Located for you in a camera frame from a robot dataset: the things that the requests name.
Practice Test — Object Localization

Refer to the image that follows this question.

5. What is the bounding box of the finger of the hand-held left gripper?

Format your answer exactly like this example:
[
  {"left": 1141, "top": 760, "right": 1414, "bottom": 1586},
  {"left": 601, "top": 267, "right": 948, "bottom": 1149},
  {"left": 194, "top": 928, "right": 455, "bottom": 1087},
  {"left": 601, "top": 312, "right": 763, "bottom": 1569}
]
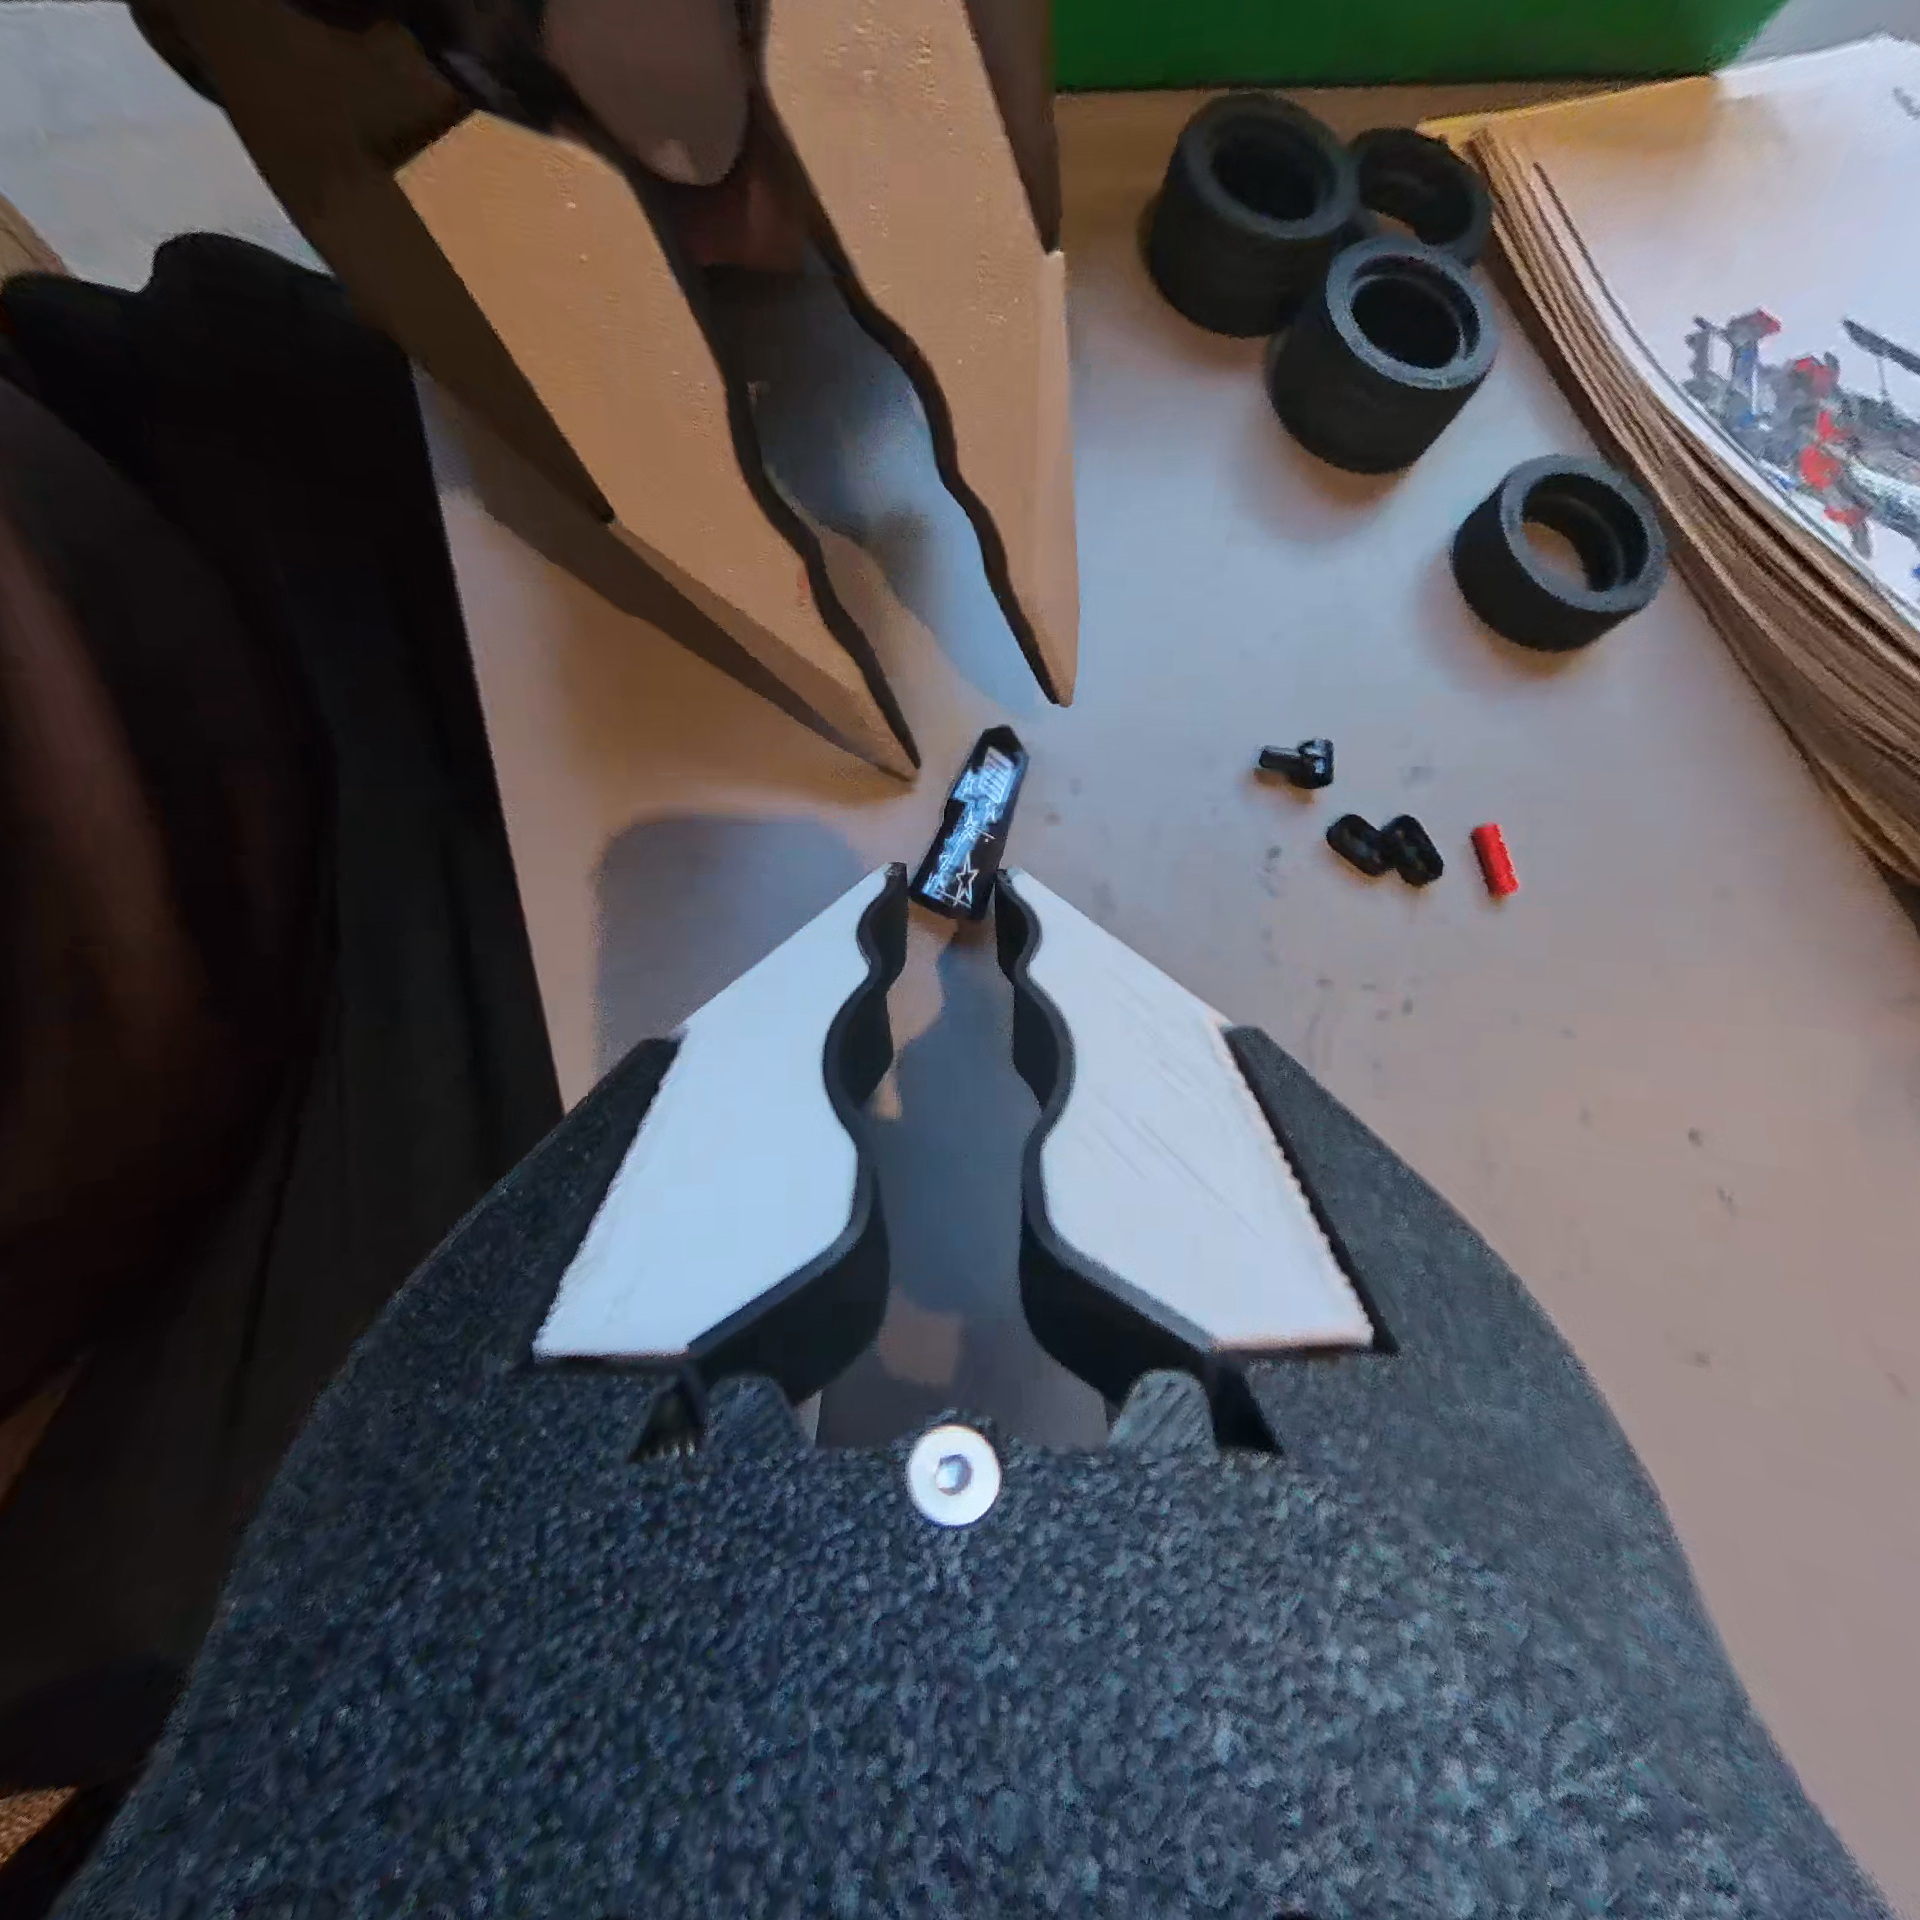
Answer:
[
  {"left": 396, "top": 110, "right": 922, "bottom": 782},
  {"left": 759, "top": 0, "right": 1081, "bottom": 708}
]

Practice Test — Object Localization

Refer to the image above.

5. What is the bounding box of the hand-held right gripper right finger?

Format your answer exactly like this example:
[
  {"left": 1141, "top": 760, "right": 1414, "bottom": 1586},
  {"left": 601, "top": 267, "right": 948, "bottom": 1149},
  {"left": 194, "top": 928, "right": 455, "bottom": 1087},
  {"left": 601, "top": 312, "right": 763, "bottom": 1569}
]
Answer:
[{"left": 994, "top": 869, "right": 1375, "bottom": 1404}]

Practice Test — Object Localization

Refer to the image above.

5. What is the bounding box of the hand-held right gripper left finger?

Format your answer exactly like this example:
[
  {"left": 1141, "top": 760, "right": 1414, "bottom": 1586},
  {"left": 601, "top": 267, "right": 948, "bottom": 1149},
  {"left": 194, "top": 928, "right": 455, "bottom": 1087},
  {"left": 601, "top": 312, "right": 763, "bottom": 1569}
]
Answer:
[{"left": 536, "top": 865, "right": 913, "bottom": 1404}]

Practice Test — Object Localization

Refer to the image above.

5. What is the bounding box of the small black toy pin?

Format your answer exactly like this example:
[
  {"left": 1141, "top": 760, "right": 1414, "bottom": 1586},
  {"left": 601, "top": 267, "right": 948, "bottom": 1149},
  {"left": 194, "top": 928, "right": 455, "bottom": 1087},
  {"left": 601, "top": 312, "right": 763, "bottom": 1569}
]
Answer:
[{"left": 1325, "top": 814, "right": 1447, "bottom": 890}]

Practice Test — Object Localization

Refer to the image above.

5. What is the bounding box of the small black brick piece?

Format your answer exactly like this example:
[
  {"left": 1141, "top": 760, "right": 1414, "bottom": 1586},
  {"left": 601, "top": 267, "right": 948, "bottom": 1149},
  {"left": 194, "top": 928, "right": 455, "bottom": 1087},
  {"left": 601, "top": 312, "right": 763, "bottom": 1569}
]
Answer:
[{"left": 909, "top": 730, "right": 1031, "bottom": 920}]

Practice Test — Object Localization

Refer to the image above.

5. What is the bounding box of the green plastic bin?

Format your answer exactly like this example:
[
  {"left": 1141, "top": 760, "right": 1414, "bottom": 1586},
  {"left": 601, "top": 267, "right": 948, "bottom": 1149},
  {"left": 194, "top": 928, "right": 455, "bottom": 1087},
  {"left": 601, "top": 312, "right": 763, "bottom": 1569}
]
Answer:
[{"left": 1053, "top": 0, "right": 1791, "bottom": 96}]

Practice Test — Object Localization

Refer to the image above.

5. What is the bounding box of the grey desk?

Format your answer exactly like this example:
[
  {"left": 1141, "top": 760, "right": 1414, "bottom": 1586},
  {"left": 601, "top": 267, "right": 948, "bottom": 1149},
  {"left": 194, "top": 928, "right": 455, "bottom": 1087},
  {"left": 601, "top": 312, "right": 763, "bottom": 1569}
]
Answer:
[{"left": 411, "top": 0, "right": 1920, "bottom": 1891}]

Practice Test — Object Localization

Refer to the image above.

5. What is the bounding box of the person's left hand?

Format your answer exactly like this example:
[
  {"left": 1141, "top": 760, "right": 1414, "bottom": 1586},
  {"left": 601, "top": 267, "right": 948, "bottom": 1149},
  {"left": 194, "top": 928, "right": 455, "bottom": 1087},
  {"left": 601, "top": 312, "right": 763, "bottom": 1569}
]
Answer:
[{"left": 550, "top": 0, "right": 821, "bottom": 275}]

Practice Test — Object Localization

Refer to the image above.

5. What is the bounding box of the black toy tyre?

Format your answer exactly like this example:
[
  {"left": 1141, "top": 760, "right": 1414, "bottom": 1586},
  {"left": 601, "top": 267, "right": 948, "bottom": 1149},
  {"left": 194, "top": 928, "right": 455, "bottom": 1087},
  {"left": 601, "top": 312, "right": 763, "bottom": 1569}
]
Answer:
[
  {"left": 1348, "top": 127, "right": 1496, "bottom": 270},
  {"left": 1147, "top": 92, "right": 1369, "bottom": 340},
  {"left": 1264, "top": 240, "right": 1501, "bottom": 476},
  {"left": 1450, "top": 454, "right": 1673, "bottom": 653}
]

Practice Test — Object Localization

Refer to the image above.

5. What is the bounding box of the open instruction book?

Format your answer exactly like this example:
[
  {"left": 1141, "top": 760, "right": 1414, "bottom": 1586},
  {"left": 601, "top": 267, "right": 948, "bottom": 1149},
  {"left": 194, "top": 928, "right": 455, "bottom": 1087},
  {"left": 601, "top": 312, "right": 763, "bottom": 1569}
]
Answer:
[{"left": 1424, "top": 36, "right": 1920, "bottom": 930}]

